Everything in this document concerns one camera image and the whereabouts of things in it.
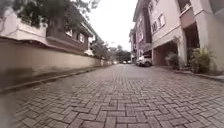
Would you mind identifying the large green bush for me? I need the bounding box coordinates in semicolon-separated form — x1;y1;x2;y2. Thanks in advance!
189;46;218;75

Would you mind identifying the grey brick paved road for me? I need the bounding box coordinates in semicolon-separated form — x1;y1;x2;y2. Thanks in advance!
0;63;224;128

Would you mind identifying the white car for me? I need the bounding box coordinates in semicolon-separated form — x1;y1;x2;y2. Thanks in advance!
135;54;154;68

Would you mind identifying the pink beige building with garage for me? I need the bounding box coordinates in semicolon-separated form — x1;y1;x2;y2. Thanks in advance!
147;0;224;73

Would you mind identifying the concrete kerb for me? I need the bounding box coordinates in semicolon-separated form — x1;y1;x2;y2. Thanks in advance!
0;65;111;94

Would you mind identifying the purple grey building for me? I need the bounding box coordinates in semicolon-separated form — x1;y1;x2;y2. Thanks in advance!
132;0;155;62

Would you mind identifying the white building with balcony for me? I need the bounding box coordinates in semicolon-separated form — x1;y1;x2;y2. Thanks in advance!
0;8;48;46

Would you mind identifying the dark building with white windows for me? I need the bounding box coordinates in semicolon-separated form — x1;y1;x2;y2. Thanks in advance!
45;14;101;56

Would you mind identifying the long beige boundary wall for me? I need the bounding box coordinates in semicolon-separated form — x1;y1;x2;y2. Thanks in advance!
0;36;113;81

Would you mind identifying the large leafy tree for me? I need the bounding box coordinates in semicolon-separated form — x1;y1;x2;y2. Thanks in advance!
11;0;101;29

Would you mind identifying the vehicle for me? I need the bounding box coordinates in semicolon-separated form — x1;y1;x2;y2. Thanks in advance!
121;59;133;65

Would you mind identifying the group of trees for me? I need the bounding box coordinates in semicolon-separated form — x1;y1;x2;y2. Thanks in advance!
90;39;133;65

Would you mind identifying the kerbed concrete pavement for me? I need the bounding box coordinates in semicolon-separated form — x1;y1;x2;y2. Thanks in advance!
155;65;224;84

